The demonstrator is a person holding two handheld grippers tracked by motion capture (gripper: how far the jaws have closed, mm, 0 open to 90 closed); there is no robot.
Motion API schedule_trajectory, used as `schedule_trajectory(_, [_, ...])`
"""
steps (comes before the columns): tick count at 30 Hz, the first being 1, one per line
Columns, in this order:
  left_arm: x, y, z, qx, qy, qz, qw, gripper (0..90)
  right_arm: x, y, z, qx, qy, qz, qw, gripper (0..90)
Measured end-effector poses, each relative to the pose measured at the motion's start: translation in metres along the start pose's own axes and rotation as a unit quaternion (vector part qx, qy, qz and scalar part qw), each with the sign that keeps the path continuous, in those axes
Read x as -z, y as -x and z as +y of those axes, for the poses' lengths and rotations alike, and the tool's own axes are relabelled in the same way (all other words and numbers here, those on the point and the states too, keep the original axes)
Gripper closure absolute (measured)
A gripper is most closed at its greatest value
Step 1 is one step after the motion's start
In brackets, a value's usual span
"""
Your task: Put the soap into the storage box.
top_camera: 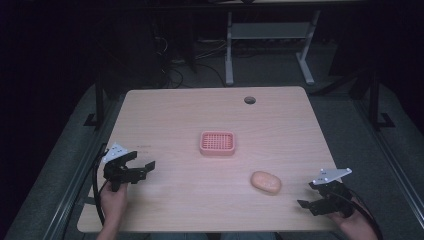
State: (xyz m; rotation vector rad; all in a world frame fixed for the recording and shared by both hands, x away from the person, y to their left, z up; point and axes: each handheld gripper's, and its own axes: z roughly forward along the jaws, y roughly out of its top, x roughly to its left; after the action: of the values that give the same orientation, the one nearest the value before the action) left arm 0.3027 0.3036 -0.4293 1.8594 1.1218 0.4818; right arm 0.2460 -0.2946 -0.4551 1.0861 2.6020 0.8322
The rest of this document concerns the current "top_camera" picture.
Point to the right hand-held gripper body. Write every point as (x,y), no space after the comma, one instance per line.
(335,195)

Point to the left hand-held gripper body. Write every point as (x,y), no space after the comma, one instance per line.
(116,175)

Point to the orange soap bar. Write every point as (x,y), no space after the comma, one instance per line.
(265,182)

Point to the pink soap dish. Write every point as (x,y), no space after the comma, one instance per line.
(217,143)

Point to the person's left hand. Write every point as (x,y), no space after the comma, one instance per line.
(113,203)

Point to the person's right hand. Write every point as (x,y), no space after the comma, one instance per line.
(353,224)

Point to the black metal stand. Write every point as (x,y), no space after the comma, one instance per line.
(375,100)
(99,100)

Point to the metal floor rail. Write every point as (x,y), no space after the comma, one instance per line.
(390,156)
(71,180)

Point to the white desk frame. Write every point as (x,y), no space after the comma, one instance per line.
(270,30)

